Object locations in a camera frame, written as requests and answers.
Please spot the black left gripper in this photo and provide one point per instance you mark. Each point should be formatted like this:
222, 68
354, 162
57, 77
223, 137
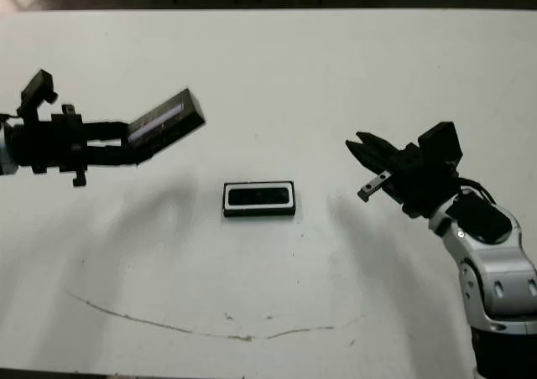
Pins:
50, 144

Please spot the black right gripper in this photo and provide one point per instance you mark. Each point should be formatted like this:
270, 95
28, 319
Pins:
419, 186

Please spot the black glossy box lid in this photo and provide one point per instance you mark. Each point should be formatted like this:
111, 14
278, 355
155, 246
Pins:
168, 123

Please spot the black box with white insert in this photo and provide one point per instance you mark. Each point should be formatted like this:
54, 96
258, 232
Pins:
258, 212

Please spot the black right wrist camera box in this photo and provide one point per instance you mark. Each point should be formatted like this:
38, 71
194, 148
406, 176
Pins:
440, 144

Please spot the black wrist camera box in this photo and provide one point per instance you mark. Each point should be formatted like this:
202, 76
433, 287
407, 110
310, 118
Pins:
440, 144
38, 87

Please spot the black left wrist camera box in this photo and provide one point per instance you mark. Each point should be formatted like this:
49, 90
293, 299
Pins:
38, 87

